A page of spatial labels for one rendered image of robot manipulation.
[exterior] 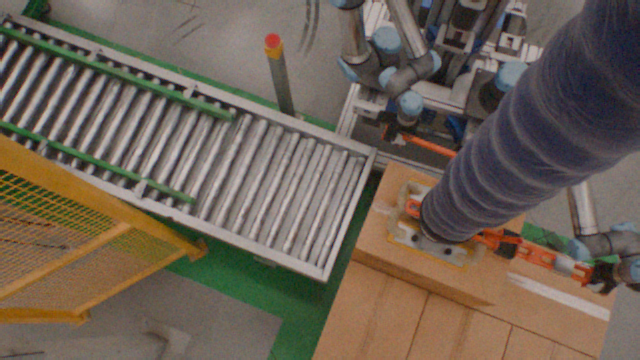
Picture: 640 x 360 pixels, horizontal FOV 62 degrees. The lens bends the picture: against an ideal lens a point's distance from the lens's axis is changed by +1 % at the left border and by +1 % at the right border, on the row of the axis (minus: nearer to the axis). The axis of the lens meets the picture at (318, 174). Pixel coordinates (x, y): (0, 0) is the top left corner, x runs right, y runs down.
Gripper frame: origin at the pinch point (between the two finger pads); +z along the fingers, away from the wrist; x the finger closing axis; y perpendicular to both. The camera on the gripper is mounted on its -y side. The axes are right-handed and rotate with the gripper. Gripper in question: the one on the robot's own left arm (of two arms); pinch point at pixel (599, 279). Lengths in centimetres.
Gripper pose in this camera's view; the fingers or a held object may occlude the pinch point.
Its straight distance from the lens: 228.7
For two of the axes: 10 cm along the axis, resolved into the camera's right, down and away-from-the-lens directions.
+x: -3.8, 8.9, -2.3
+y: -9.2, -3.7, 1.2
